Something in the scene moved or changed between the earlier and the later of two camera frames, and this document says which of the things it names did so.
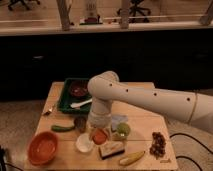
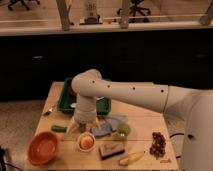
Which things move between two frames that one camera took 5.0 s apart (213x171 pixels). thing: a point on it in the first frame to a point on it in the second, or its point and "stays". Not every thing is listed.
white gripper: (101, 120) to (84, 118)
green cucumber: (59, 129) stays
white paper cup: (84, 143) stays
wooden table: (136, 138) stays
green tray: (75, 90) stays
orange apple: (99, 136) to (86, 142)
